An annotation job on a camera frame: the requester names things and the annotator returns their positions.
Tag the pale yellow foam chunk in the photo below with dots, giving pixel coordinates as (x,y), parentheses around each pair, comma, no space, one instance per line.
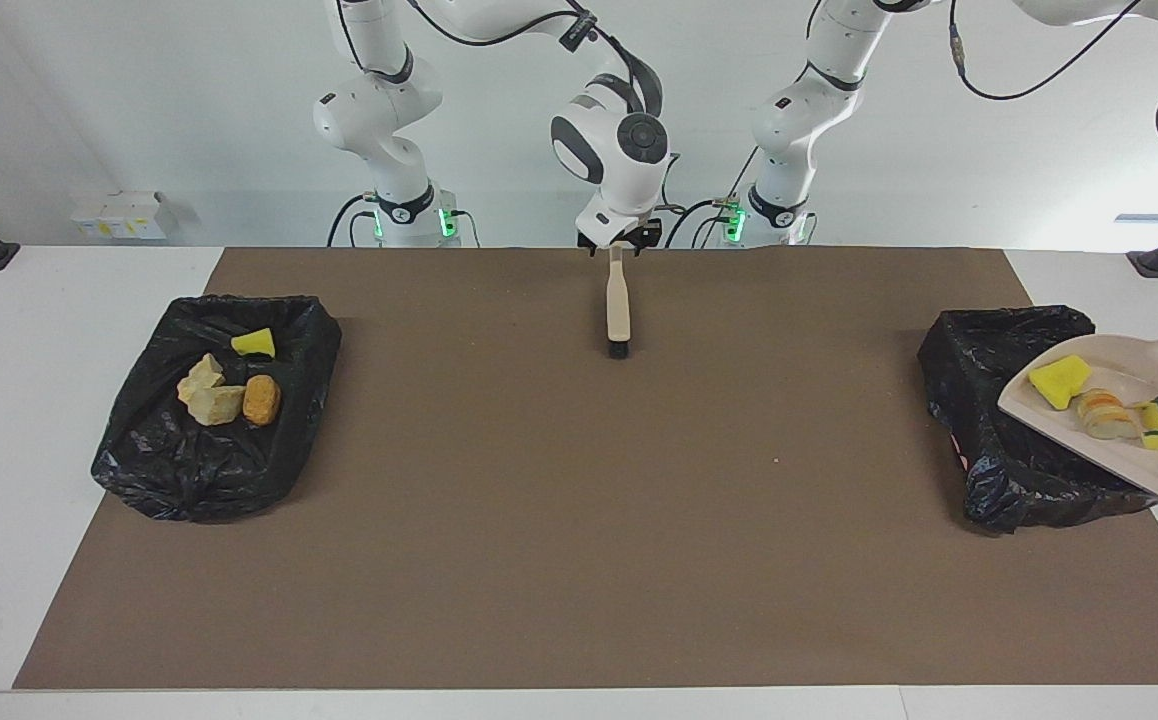
(199,372)
(219,406)

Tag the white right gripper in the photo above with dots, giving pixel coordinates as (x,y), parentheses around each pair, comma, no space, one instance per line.
(621,218)

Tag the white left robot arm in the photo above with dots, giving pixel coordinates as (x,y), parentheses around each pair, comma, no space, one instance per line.
(789,110)

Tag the beige hand brush black bristles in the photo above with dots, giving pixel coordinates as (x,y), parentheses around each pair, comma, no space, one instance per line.
(618,310)

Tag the large brown table mat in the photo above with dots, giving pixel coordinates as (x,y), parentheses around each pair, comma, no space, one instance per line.
(539,580)

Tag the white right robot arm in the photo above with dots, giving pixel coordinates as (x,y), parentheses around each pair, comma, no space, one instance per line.
(379,100)

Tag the black plastic trash bag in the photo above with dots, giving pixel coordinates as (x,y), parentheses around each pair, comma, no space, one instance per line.
(159,460)
(969,370)

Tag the white wall box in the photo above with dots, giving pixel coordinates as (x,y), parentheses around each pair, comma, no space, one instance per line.
(119,215)

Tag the green and yellow sponge piece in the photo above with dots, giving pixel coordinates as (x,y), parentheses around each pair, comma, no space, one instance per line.
(1059,382)
(254,343)

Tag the small rounded yellow foam chunk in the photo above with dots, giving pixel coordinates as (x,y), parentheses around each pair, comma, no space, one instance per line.
(1107,415)

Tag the orange-brown sponge chunk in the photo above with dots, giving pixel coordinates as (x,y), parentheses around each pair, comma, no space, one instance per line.
(262,400)

